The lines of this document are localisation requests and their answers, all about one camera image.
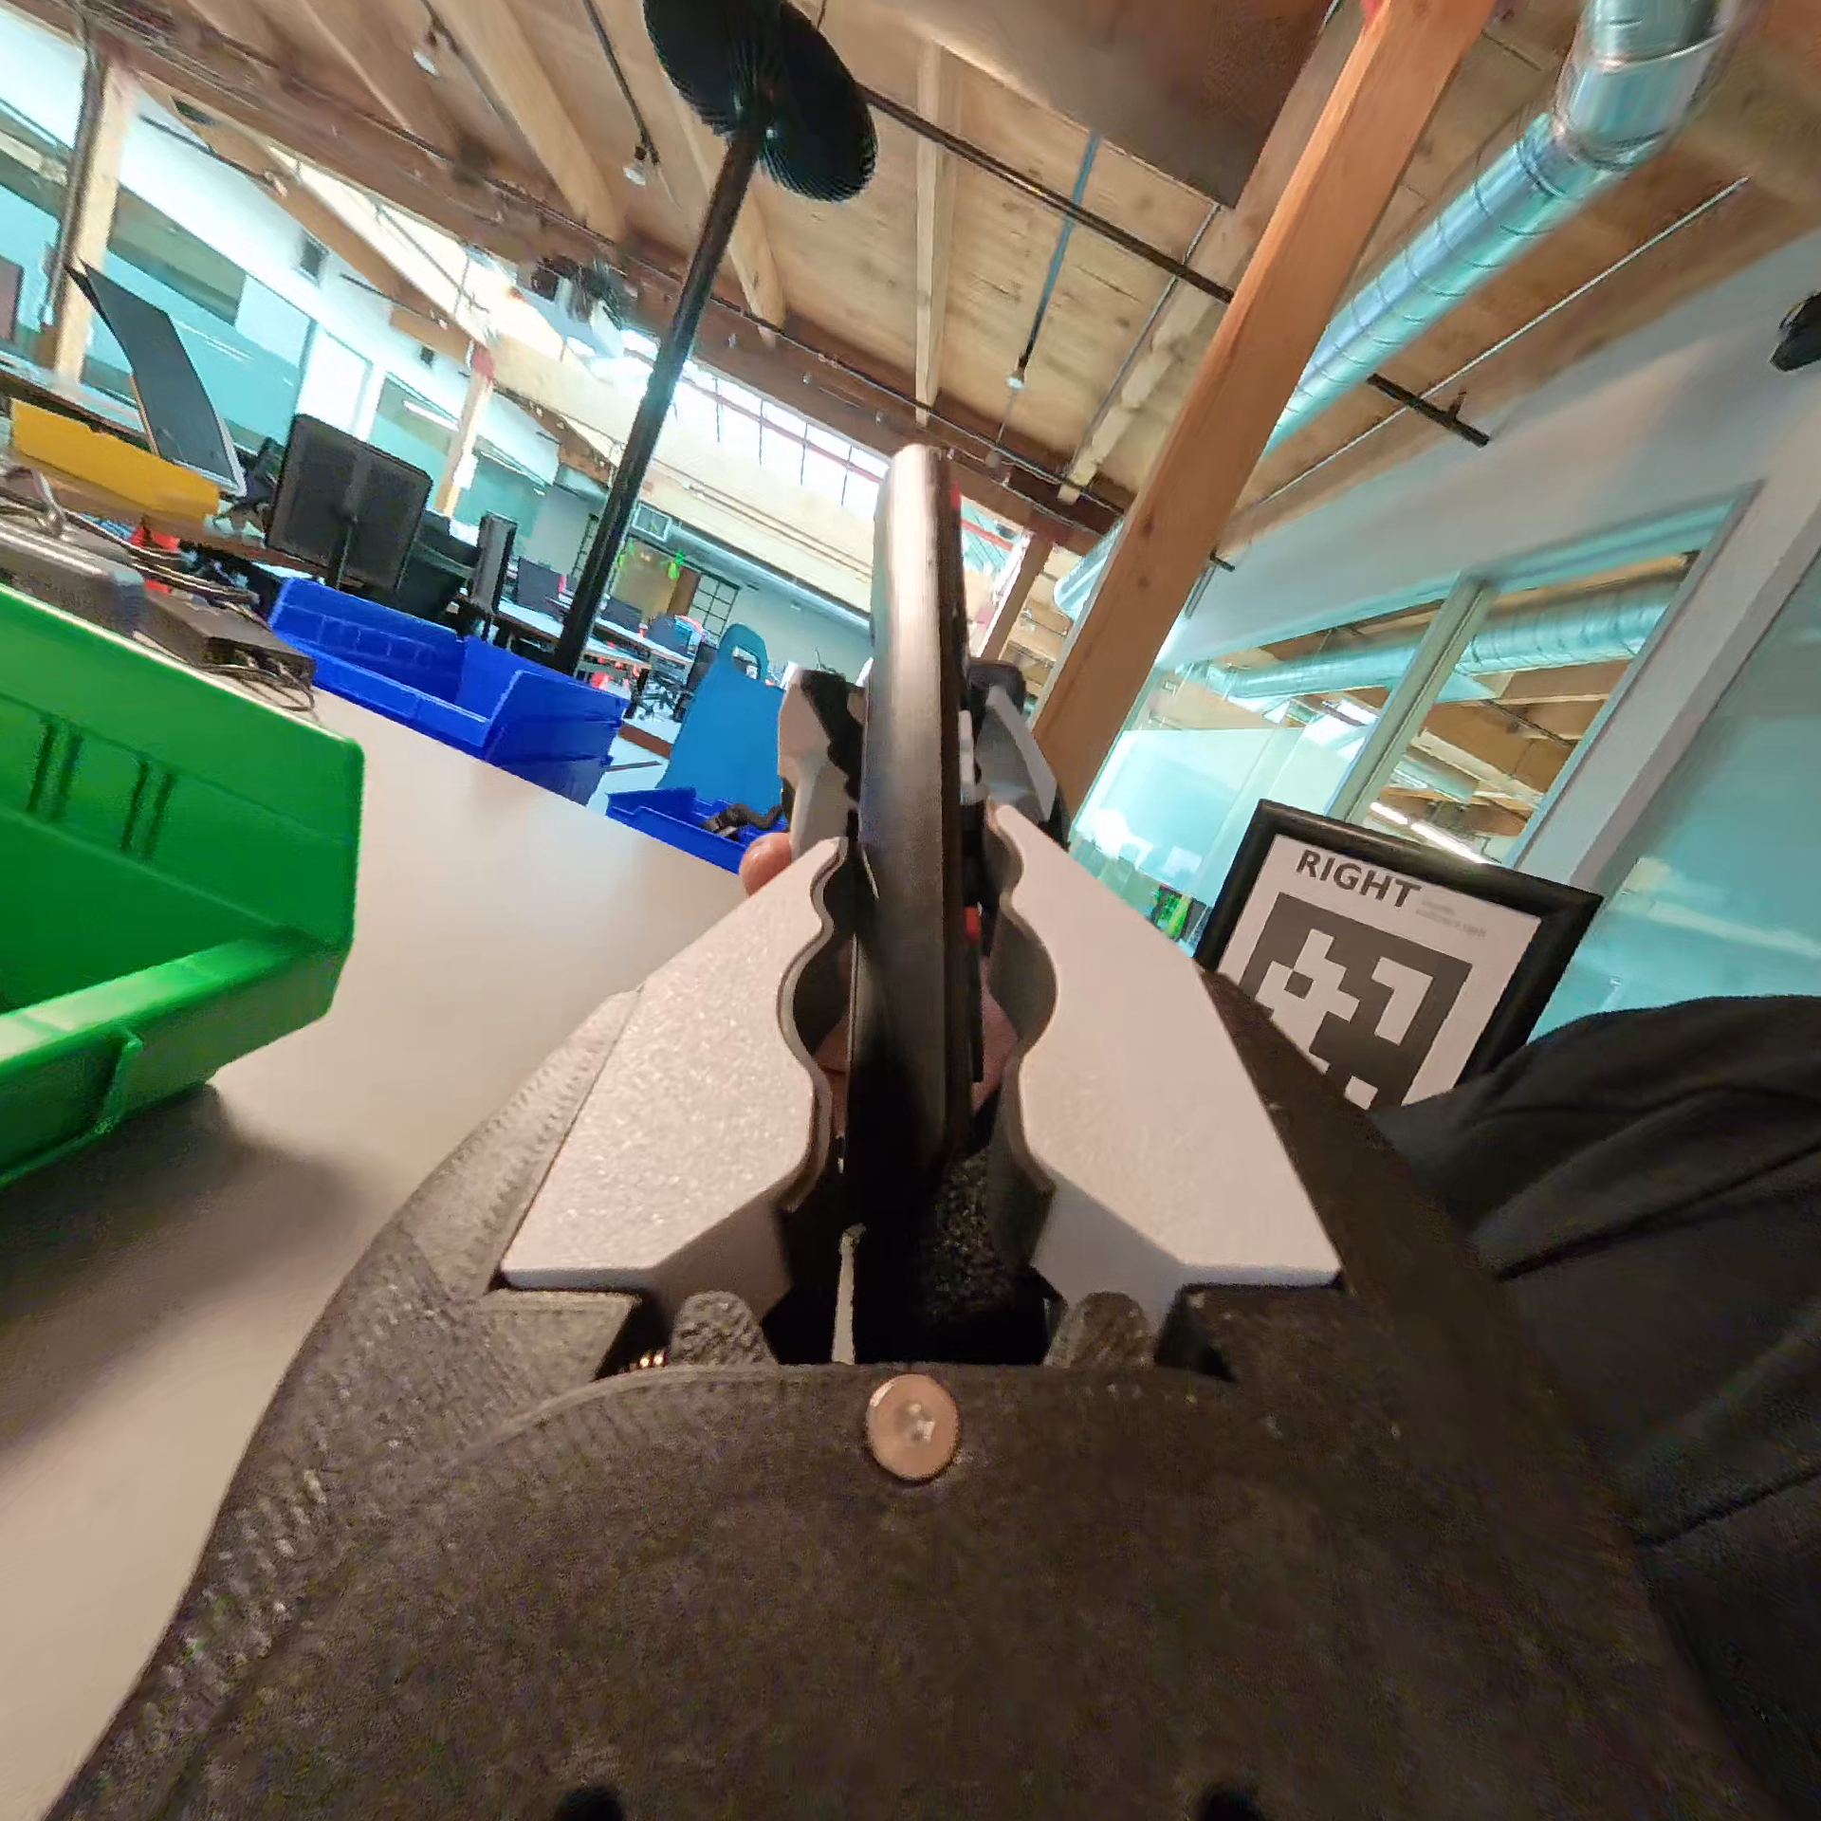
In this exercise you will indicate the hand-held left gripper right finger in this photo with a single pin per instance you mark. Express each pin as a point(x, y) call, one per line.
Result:
point(1151, 1110)

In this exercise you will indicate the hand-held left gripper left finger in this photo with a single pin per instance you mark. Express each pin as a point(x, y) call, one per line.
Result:
point(669, 1110)

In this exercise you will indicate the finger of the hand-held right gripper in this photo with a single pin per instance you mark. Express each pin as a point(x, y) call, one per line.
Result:
point(805, 769)
point(1018, 769)

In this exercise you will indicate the black remote control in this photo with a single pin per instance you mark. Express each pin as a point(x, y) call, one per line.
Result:
point(910, 855)

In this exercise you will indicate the person's right forearm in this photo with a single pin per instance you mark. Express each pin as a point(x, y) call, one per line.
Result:
point(1679, 1279)

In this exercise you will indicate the person's right hand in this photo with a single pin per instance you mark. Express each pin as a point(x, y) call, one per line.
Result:
point(767, 861)

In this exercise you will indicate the blue plastic panel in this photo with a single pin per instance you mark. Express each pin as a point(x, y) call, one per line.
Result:
point(725, 724)

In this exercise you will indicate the small blue bin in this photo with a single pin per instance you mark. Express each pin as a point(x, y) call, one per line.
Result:
point(676, 818)

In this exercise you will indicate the black framed tag sign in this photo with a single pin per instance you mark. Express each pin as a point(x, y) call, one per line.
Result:
point(1365, 982)

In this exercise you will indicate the blue storage bin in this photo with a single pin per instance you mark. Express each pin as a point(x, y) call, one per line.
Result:
point(534, 724)
point(363, 627)

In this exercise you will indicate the small black monitor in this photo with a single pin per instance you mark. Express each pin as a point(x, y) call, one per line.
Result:
point(495, 569)

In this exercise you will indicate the black computer monitor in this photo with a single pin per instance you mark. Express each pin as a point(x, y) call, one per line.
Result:
point(350, 498)

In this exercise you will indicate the green plastic bin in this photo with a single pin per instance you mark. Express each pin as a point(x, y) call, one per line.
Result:
point(172, 855)

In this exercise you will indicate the black box device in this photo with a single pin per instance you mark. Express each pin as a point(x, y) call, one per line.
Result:
point(228, 641)

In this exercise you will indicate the black floor lamp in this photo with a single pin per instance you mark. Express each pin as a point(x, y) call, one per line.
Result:
point(767, 100)

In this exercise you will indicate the grey hanging ceiling panel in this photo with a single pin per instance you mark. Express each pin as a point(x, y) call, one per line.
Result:
point(1139, 73)

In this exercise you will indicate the dark slanted board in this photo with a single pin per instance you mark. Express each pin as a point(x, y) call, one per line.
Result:
point(162, 377)

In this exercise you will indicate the grey case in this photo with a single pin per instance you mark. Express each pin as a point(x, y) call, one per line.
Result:
point(64, 577)

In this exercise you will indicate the yellow bin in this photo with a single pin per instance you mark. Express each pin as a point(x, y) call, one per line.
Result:
point(101, 463)

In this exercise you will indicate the wooden post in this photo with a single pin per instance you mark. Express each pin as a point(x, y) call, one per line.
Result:
point(1252, 384)

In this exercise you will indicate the black wall camera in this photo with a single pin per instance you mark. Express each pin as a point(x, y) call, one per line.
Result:
point(1799, 334)

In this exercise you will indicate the silver air duct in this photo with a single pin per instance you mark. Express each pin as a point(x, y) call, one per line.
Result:
point(1607, 86)

